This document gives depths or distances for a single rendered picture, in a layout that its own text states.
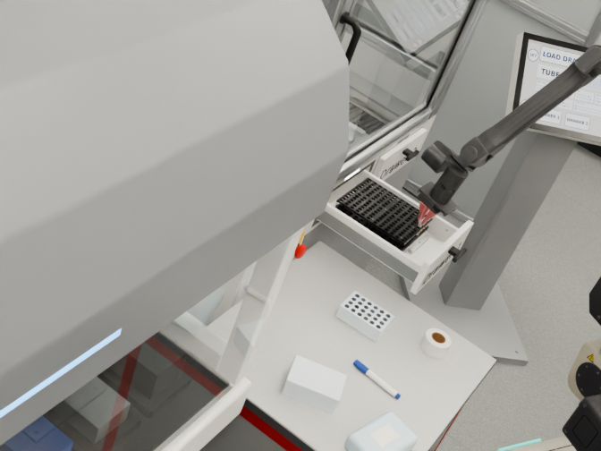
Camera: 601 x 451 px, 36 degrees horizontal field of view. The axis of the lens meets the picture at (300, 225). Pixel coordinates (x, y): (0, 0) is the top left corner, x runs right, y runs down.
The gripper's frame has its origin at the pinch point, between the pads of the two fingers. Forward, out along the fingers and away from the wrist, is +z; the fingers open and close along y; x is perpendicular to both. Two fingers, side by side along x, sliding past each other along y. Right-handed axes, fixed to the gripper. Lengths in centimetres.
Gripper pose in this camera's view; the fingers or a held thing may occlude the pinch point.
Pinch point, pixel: (422, 220)
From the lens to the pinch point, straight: 255.8
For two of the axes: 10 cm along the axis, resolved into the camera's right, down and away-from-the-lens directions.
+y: 6.9, 6.7, -2.8
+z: -4.1, 6.7, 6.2
